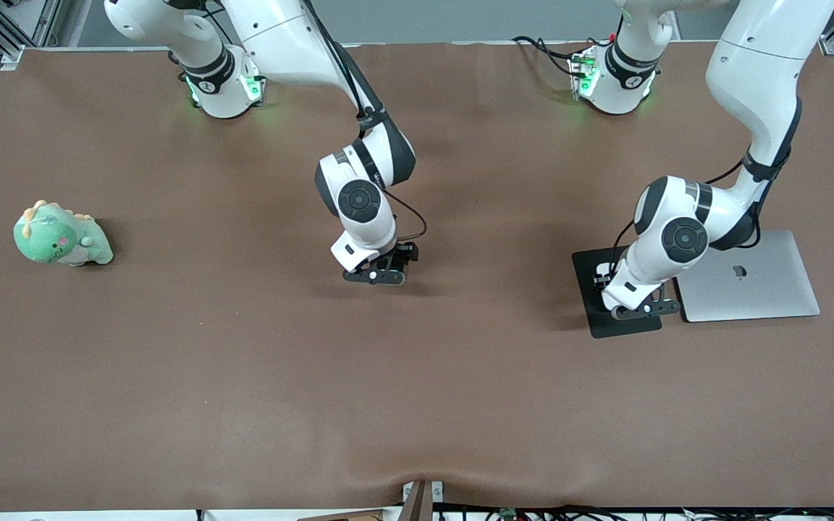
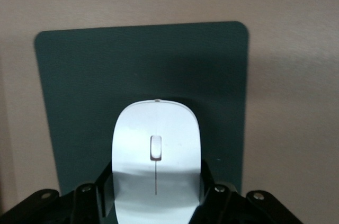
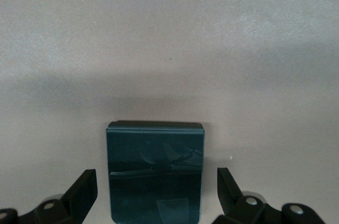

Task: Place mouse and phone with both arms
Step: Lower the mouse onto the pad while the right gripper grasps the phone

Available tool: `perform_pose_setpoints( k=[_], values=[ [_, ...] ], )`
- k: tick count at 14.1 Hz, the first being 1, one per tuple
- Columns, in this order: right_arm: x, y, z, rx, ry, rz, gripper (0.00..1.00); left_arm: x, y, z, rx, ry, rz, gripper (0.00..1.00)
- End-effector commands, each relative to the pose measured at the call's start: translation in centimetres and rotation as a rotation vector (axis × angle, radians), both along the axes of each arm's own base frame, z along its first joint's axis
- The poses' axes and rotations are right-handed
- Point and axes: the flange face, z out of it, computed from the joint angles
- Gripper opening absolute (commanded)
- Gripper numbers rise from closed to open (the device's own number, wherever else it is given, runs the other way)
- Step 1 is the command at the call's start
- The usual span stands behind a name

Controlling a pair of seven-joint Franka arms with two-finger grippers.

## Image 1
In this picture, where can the brown table cover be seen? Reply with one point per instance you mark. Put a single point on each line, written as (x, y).
(417, 398)

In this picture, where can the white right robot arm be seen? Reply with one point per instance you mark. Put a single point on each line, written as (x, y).
(359, 201)

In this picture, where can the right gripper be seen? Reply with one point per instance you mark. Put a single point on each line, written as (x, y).
(402, 254)

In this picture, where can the silver closed laptop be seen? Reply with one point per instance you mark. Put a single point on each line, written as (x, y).
(772, 289)

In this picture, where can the green dinosaur plush toy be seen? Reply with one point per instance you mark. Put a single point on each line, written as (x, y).
(48, 239)

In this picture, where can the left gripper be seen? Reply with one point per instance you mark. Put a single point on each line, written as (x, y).
(600, 276)

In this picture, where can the black phone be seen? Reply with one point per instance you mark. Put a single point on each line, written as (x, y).
(407, 255)

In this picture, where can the black mouse pad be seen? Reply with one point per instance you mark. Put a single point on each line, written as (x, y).
(605, 325)

